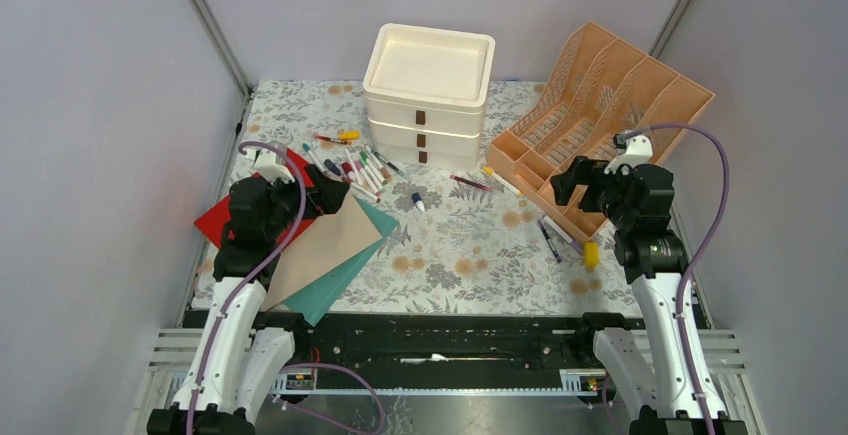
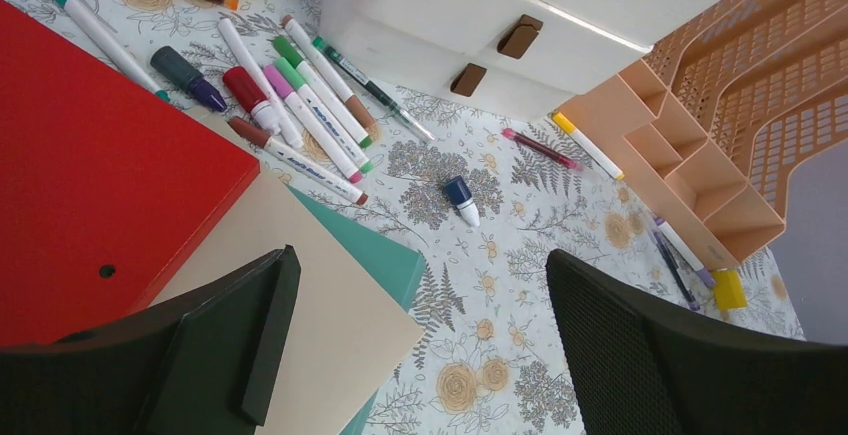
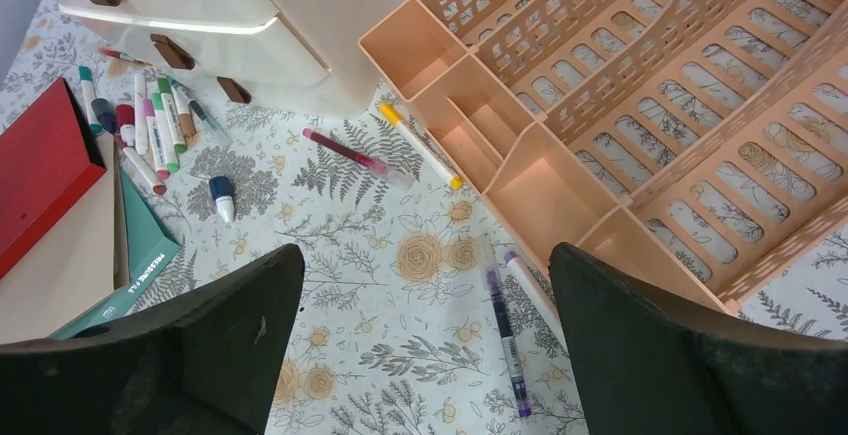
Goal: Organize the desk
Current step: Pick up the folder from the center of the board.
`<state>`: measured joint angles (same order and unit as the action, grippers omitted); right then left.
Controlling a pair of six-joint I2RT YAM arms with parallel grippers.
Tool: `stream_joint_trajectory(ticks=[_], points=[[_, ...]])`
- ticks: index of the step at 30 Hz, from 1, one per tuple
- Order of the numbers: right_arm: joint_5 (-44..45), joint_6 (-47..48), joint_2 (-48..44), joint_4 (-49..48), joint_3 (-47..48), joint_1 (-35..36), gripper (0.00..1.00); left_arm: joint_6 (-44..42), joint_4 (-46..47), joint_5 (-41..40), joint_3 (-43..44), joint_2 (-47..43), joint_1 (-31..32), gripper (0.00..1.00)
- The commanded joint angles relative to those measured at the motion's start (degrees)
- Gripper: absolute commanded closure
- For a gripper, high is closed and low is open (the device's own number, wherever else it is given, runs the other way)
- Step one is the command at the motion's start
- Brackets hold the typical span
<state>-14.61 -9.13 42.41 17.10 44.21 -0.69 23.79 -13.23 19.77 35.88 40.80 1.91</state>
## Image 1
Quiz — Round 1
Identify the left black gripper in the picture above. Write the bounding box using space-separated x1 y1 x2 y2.
262 163 349 239

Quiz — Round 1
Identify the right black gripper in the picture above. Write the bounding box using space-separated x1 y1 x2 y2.
548 155 635 230

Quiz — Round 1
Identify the beige folder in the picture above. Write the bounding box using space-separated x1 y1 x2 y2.
261 195 381 311

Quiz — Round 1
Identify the teal folder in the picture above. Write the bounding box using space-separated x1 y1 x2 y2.
281 198 398 326

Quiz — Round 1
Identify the red folder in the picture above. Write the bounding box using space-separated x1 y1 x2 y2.
194 149 316 248

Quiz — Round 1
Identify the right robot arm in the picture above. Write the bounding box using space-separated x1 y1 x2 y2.
550 156 748 434

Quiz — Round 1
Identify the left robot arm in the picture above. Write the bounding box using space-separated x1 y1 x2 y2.
146 164 349 434

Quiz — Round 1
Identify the dark blue marker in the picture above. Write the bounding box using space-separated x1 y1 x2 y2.
323 159 343 177

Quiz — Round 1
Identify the red capped marker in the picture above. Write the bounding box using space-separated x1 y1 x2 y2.
344 149 373 194

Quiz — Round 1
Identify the teal capped white marker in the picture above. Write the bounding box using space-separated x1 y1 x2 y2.
302 143 328 173

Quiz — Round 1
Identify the green capped marker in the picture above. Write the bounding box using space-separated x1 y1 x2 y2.
360 150 387 185

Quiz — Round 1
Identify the yellow eraser block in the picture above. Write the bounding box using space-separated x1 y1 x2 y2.
583 241 600 270

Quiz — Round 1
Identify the purple capped white marker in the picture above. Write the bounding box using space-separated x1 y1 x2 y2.
543 216 583 254

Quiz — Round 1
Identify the dark blue pen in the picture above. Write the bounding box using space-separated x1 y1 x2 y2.
536 219 562 264

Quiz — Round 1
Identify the orange plastic file rack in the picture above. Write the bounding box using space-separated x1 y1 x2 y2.
486 22 715 242

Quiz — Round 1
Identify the yellow capped white marker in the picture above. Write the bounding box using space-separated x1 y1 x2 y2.
482 166 522 196

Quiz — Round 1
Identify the dark red pen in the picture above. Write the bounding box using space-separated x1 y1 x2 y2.
449 174 493 193

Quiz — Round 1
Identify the white three-drawer organizer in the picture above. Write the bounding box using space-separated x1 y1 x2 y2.
363 23 496 171

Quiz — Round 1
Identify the floral table mat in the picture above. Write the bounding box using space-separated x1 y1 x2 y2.
242 80 641 317

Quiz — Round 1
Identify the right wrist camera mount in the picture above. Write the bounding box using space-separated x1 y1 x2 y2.
604 131 653 175

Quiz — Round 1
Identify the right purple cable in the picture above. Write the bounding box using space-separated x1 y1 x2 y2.
616 123 732 435

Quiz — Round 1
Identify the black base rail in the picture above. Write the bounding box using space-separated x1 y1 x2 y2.
182 309 710 394

